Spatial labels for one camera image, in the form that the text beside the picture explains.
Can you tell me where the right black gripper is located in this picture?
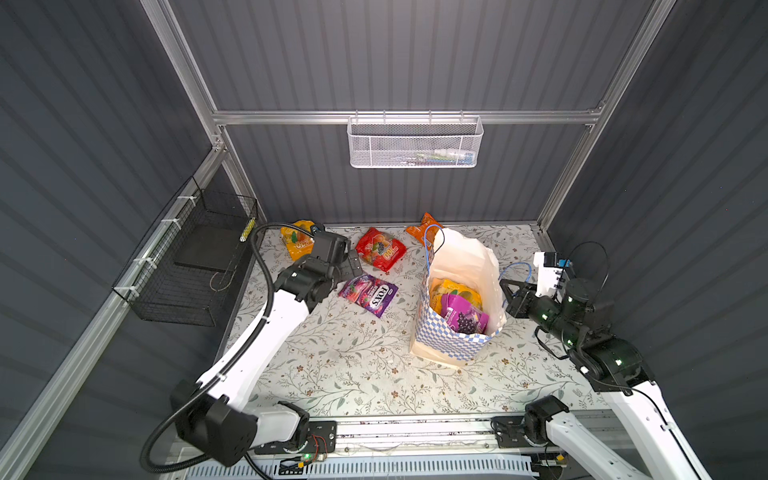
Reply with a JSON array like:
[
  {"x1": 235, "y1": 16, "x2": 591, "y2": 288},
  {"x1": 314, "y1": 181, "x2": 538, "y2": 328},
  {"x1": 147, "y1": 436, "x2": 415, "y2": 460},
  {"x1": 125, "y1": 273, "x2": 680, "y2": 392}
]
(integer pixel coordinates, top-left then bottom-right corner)
[{"x1": 498, "y1": 275, "x2": 576, "y2": 349}]

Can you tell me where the purple grape snack bag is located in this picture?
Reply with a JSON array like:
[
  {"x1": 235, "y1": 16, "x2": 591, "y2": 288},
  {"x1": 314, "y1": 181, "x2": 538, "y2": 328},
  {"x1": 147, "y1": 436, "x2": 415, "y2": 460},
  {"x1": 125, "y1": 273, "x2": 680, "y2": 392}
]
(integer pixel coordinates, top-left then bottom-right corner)
[{"x1": 441, "y1": 295, "x2": 489, "y2": 335}]

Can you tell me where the yellow snack bag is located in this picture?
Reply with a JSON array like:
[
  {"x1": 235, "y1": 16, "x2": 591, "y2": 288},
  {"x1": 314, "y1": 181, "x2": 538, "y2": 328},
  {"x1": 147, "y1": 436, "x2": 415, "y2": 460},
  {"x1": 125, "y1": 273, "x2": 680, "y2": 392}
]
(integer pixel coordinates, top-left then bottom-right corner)
[
  {"x1": 429, "y1": 279, "x2": 482, "y2": 314},
  {"x1": 280, "y1": 220, "x2": 315, "y2": 261}
]

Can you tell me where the white checkered paper bag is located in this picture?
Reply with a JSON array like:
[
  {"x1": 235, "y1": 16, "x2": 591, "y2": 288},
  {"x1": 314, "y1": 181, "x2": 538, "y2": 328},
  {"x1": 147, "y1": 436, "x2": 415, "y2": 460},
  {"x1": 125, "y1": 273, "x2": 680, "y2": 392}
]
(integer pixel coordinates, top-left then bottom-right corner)
[{"x1": 411, "y1": 226, "x2": 507, "y2": 368}]

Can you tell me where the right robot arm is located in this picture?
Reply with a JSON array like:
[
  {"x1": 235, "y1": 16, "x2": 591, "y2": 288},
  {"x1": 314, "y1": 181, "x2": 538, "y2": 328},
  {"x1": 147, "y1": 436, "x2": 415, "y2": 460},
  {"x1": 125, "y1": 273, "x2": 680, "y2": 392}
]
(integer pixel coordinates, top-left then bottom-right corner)
[{"x1": 500, "y1": 278, "x2": 710, "y2": 479}]

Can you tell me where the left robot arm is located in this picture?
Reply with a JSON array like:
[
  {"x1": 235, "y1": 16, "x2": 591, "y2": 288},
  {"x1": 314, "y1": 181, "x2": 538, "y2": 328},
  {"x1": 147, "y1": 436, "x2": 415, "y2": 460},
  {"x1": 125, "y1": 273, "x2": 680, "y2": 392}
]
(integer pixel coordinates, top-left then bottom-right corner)
[{"x1": 158, "y1": 226, "x2": 351, "y2": 469}]

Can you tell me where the red candy bag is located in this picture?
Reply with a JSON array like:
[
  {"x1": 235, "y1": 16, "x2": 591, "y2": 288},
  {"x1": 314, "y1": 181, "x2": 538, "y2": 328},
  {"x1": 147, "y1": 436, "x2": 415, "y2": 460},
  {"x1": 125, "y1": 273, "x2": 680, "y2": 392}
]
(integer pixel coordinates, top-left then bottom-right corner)
[{"x1": 355, "y1": 227, "x2": 407, "y2": 273}]

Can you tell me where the purple Fox's candy bag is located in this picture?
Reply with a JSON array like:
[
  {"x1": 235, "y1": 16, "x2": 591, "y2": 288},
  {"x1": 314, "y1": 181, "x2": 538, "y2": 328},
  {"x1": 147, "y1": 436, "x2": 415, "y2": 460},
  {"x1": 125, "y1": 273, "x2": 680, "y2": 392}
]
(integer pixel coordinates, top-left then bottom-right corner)
[{"x1": 339, "y1": 274, "x2": 398, "y2": 318}]

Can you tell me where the yellow marker pen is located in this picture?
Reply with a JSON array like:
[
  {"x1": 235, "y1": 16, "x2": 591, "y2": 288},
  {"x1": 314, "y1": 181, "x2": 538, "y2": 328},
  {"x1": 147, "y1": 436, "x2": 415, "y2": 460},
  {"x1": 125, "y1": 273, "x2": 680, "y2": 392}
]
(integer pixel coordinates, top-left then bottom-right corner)
[{"x1": 239, "y1": 217, "x2": 256, "y2": 243}]

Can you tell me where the floral table mat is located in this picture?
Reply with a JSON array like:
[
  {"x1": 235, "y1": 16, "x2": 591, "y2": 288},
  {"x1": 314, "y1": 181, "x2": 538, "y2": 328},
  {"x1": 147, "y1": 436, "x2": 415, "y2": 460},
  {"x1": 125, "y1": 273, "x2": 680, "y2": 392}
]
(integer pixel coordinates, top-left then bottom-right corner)
[{"x1": 248, "y1": 226, "x2": 604, "y2": 417}]

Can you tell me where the small orange snack packet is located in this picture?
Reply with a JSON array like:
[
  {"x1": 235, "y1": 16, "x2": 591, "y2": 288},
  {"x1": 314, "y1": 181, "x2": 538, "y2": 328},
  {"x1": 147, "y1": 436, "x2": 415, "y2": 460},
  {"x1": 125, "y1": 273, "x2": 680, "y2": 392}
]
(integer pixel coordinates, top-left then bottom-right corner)
[{"x1": 405, "y1": 213, "x2": 443, "y2": 245}]

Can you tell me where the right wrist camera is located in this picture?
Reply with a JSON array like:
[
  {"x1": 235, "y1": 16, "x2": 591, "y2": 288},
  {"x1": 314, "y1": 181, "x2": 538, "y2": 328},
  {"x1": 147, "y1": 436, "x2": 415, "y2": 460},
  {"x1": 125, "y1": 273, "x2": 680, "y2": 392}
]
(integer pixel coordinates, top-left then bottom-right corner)
[{"x1": 533, "y1": 251, "x2": 572, "y2": 297}]

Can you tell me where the white wire wall basket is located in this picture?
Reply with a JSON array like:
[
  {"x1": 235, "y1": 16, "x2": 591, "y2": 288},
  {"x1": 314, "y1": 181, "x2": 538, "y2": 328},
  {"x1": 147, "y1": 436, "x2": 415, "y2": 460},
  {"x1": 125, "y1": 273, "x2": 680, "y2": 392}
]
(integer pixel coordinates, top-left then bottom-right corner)
[{"x1": 346, "y1": 115, "x2": 484, "y2": 169}]

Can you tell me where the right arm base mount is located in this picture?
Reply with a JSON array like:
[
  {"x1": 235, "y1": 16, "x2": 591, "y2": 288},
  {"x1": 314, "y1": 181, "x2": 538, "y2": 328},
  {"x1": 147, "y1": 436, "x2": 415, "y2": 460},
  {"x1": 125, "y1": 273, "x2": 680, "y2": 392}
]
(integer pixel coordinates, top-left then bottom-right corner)
[{"x1": 490, "y1": 415, "x2": 532, "y2": 449}]

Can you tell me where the black wire side basket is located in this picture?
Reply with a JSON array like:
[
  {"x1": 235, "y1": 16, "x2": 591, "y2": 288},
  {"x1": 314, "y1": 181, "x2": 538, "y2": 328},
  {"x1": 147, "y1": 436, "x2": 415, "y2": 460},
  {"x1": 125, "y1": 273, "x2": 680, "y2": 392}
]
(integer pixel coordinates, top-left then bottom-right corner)
[{"x1": 113, "y1": 181, "x2": 259, "y2": 327}]

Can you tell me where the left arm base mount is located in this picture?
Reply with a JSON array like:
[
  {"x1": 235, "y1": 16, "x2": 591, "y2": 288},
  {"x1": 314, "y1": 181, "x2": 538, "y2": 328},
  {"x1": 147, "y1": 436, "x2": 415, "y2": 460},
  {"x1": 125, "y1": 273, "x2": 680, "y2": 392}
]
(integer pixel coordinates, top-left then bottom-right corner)
[{"x1": 278, "y1": 420, "x2": 338, "y2": 454}]

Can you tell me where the white ventilated rail cover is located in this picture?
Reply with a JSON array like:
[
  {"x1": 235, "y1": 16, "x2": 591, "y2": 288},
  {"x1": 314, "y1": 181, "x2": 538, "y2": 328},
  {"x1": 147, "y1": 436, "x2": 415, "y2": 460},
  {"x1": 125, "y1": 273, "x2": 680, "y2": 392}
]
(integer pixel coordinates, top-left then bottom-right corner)
[{"x1": 185, "y1": 457, "x2": 538, "y2": 480}]

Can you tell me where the black corrugated cable conduit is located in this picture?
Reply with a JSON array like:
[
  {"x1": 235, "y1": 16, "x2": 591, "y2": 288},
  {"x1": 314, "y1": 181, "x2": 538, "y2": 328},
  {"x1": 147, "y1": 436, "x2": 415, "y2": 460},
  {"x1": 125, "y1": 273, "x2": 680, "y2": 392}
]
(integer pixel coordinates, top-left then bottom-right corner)
[{"x1": 139, "y1": 221, "x2": 313, "y2": 475}]

